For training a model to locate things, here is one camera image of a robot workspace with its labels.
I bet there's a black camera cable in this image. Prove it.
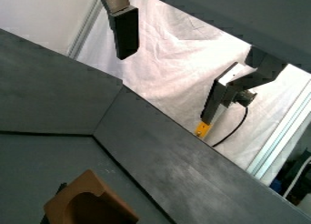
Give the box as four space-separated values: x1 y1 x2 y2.
210 106 250 148

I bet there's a white backdrop cloth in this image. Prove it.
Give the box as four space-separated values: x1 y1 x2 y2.
78 0 311 168

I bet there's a black camera on bracket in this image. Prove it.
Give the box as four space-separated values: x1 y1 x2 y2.
236 90 257 107

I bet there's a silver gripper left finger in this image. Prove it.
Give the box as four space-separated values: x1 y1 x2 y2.
102 0 141 60

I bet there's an aluminium frame profile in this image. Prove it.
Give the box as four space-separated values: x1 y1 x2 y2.
248 80 311 185

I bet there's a brown arch block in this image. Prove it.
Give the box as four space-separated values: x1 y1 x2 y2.
45 169 139 224

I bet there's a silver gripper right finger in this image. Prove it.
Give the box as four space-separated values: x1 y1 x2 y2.
201 46 289 125

